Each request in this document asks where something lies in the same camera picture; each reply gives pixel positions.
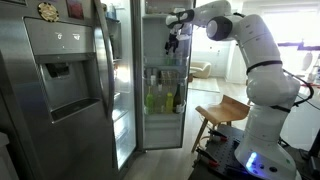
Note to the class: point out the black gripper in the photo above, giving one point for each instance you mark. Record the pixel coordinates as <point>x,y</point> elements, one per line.
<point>173,42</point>

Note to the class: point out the green can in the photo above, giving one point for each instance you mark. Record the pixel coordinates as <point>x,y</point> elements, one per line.
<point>170,59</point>

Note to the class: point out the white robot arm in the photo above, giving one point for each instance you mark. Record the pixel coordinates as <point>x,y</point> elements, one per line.
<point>272,89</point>

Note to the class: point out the open right fridge door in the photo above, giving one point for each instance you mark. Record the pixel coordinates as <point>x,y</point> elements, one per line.
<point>160,130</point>

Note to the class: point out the wooden stool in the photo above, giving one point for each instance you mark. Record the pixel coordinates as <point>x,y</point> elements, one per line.
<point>227,110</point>

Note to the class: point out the red picture fridge magnet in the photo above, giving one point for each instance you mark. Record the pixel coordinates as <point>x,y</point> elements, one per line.
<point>75,9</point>

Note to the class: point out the left fridge door with dispenser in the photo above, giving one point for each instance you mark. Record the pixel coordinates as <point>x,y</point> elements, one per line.
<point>57,91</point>

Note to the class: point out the round gold fridge magnet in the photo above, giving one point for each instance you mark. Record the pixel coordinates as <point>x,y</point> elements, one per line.
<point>48,12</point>

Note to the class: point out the beige armchair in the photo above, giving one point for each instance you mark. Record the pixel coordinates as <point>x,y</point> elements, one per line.
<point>201,69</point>

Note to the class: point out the yellow bottle in door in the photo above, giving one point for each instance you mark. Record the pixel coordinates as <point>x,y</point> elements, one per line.
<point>169,102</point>

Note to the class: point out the green bottle in door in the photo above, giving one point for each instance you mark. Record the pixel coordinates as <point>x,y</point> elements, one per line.
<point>149,102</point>

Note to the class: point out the dark wine bottle in door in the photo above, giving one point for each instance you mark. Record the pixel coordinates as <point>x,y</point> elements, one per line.
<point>177,101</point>

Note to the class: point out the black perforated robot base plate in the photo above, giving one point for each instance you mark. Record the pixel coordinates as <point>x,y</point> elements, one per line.
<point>217,160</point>

